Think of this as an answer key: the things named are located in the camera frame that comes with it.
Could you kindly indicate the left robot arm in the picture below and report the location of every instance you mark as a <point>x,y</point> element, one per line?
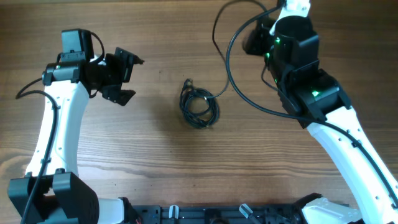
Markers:
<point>50,190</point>

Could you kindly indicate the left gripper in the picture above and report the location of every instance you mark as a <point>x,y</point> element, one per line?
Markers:
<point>129,60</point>

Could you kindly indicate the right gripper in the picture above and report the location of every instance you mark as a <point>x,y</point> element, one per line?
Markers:
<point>262,35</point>

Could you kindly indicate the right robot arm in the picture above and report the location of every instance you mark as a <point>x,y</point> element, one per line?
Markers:
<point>319,103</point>

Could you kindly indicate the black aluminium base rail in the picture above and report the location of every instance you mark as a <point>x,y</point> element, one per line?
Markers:
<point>273,213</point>

